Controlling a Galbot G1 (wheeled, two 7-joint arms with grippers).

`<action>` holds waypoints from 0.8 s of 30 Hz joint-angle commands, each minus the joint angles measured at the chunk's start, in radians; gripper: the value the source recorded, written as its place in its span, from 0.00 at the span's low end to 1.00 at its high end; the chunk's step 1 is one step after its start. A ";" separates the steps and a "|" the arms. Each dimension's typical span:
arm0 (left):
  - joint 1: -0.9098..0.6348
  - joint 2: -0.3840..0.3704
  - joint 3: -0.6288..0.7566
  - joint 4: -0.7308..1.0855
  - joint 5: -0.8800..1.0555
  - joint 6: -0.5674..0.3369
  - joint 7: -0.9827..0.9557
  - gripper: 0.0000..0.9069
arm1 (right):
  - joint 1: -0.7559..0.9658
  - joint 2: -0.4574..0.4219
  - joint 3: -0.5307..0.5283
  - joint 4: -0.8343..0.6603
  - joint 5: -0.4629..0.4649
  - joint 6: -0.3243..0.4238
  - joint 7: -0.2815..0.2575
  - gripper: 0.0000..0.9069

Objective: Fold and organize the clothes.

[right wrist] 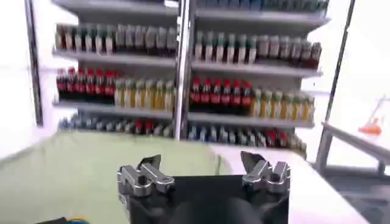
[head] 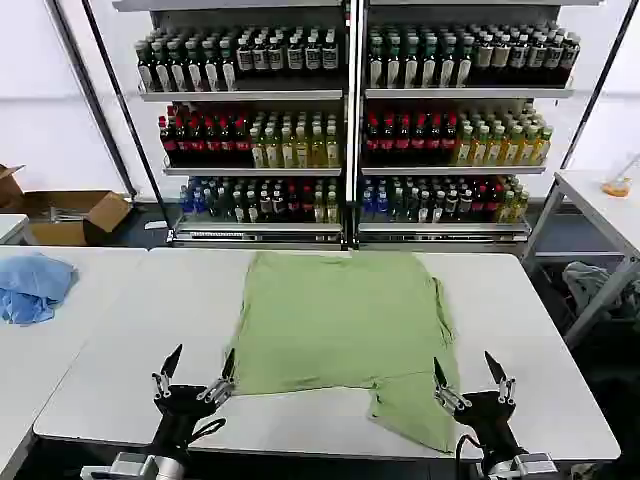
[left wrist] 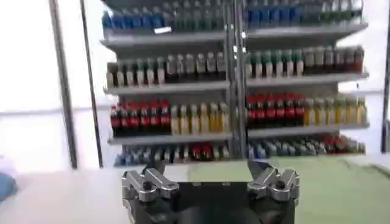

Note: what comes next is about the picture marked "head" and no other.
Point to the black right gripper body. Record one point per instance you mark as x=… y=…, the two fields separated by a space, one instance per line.
x=490 y=420

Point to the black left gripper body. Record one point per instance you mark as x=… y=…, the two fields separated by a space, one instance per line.
x=180 y=410

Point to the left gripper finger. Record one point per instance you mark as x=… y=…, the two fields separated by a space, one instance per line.
x=167 y=372
x=222 y=382

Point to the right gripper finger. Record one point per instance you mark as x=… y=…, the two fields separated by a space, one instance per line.
x=444 y=385
x=502 y=382

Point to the green shirt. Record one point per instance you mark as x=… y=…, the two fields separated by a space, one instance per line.
x=340 y=320

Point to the grey clothes pile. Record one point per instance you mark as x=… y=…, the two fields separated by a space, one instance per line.
x=587 y=287

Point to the blue cloth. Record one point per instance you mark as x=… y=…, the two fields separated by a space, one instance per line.
x=32 y=287

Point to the large open cardboard box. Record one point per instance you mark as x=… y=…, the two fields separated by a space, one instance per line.
x=75 y=220

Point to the white side table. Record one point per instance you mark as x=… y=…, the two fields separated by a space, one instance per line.
x=595 y=205

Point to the small white table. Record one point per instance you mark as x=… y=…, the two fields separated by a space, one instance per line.
x=12 y=227

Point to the orange object with stick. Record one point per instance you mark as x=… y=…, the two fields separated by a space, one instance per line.
x=616 y=187

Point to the small cardboard box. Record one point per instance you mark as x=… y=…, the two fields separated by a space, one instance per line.
x=7 y=182

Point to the black slanted pole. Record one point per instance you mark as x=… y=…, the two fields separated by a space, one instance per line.
x=125 y=110
x=597 y=82
x=95 y=105

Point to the shelf rack with bottles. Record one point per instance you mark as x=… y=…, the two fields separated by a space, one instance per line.
x=350 y=125

